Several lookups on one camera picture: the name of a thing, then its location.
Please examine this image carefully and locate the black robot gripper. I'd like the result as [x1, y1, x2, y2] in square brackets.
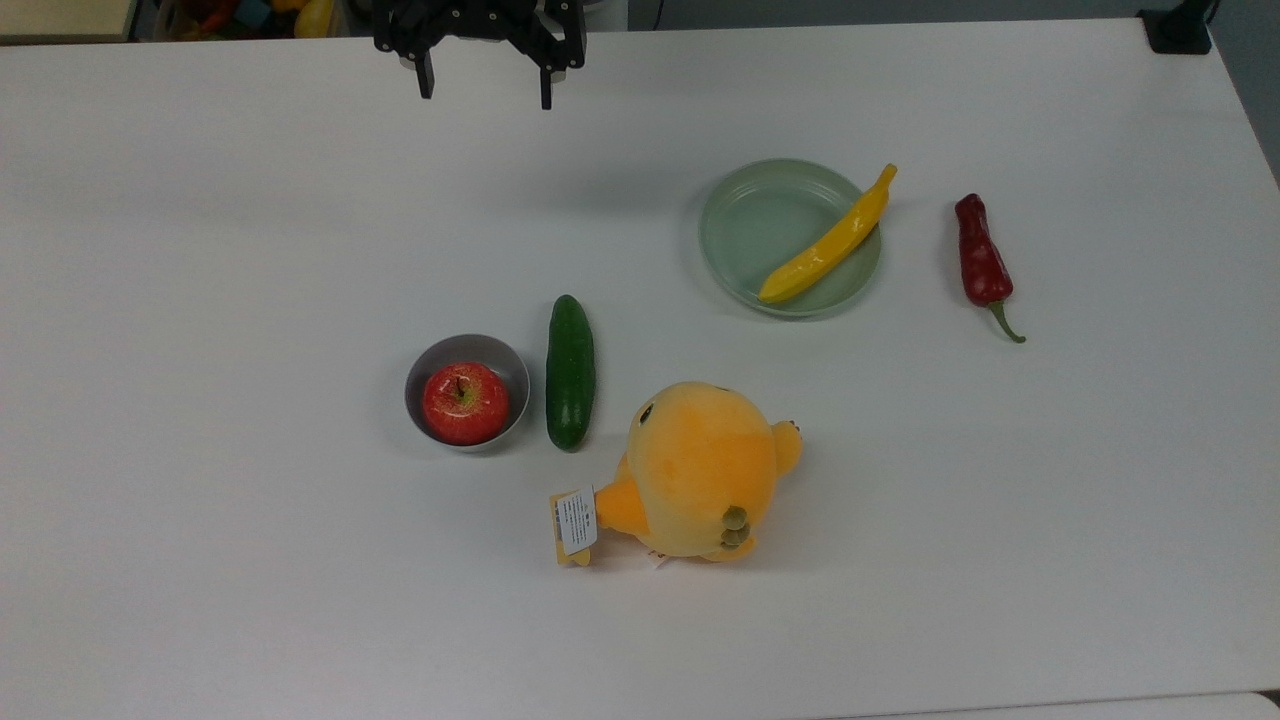
[373, 0, 588, 111]

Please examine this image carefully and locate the red chili pepper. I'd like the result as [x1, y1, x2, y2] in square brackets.
[953, 193, 1027, 344]

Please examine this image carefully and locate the pale green plastic plate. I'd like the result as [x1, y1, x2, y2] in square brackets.
[698, 158, 884, 319]

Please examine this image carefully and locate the box of colourful toys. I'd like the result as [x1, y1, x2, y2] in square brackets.
[150, 0, 348, 41]

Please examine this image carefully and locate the grey metal bowl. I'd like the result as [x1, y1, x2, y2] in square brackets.
[404, 333, 532, 454]

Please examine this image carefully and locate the green toy cucumber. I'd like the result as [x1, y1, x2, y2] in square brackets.
[545, 294, 597, 453]

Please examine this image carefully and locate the red toy apple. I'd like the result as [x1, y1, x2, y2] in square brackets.
[421, 361, 511, 447]

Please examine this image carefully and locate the yellow toy banana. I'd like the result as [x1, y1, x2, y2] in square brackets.
[757, 163, 898, 305]

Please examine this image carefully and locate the wooden board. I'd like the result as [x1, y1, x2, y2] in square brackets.
[0, 0, 138, 43]

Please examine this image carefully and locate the orange plush dinosaur toy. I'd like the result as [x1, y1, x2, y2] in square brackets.
[548, 380, 804, 569]

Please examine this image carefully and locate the black table clamp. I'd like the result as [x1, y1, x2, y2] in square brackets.
[1138, 0, 1219, 56]

